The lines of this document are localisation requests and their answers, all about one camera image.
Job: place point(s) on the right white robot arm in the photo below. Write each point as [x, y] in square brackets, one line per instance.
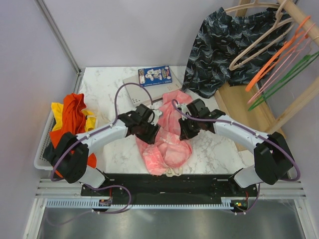
[272, 156]

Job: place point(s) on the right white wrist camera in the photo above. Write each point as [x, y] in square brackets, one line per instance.
[184, 111]

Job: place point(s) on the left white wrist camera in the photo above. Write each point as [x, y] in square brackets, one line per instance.
[157, 114]

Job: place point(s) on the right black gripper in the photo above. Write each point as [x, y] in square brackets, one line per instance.
[185, 134]

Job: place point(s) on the pink patterned shorts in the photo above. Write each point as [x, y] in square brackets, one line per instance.
[168, 154]

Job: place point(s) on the pink wire hanger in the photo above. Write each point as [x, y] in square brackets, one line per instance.
[286, 59]

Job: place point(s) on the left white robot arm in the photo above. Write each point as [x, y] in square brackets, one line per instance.
[76, 149]

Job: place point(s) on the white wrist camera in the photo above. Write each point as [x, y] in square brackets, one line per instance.
[157, 114]
[184, 111]

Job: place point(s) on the orange garment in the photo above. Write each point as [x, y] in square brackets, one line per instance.
[73, 120]

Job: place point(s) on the blue booklet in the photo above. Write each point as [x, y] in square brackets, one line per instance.
[154, 76]

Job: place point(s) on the white laundry basket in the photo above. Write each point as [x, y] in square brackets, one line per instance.
[40, 162]

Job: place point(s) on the yellow garment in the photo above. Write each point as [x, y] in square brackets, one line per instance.
[57, 109]

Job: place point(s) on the aluminium frame post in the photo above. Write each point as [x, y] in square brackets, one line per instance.
[58, 35]

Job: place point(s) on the white slotted cable duct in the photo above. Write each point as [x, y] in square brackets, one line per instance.
[99, 204]

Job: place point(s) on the beige hanger under dark shorts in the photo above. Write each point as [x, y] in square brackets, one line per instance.
[243, 6]

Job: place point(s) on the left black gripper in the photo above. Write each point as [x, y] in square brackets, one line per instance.
[150, 138]

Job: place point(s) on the green plastic hanger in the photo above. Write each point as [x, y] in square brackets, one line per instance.
[297, 69]

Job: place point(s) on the dark leaf-print shorts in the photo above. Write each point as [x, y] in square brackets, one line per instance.
[221, 38]

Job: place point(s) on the orange plastic hanger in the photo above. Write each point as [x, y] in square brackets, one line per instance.
[276, 57]

